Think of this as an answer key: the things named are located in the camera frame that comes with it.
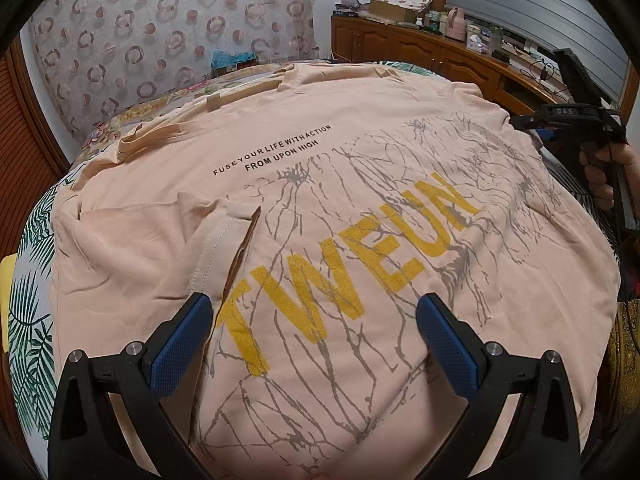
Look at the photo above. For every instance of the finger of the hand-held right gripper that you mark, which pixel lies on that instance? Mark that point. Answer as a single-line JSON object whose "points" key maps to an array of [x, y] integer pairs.
{"points": [[527, 122], [547, 136]]}

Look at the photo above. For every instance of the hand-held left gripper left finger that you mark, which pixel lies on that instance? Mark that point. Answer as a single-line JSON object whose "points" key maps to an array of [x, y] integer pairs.
{"points": [[182, 345]]}

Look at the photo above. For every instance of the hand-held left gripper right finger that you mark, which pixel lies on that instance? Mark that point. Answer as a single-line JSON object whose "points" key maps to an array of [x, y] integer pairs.
{"points": [[447, 342]]}

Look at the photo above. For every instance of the peach printed t-shirt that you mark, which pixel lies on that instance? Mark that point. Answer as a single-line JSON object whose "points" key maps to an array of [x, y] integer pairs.
{"points": [[350, 185]]}

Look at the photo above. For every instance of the person's right hand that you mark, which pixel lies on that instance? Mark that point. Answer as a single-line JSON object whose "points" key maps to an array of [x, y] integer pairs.
{"points": [[595, 175]]}

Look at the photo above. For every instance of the white tissue box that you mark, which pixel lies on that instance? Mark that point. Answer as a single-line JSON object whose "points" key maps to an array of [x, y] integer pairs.
{"points": [[476, 44]]}

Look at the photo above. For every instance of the grey window blind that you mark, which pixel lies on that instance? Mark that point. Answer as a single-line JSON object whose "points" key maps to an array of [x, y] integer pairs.
{"points": [[525, 0]]}

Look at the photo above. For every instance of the pink kettle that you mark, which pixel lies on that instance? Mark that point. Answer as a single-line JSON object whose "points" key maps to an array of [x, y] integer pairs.
{"points": [[456, 22]]}

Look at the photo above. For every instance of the leaf print blanket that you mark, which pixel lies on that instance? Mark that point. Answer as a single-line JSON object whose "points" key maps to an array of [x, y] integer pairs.
{"points": [[35, 360]]}

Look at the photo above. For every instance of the wooden cabinet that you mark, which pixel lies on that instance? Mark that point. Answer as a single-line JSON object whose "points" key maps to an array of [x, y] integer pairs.
{"points": [[400, 45]]}

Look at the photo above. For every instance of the cardboard box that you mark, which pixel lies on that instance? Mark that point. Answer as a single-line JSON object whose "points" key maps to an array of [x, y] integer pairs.
{"points": [[392, 11]]}

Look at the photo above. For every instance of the patterned rug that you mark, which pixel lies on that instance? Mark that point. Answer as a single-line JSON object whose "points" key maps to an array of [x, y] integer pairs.
{"points": [[627, 350]]}

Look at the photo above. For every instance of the yellow plush toy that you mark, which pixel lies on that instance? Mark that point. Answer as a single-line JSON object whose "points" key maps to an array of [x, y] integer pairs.
{"points": [[5, 300]]}

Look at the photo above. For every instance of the floral bedsheet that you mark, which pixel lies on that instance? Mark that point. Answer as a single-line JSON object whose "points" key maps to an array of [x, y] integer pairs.
{"points": [[150, 105]]}

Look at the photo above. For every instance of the wooden louvre door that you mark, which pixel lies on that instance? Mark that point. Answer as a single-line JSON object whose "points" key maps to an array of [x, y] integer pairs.
{"points": [[25, 160]]}

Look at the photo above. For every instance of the teal cloth bundle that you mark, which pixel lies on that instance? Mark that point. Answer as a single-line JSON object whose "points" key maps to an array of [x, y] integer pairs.
{"points": [[232, 59]]}

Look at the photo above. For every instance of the circle pattern curtain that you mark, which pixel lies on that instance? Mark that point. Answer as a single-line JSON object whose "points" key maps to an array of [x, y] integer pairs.
{"points": [[150, 20]]}

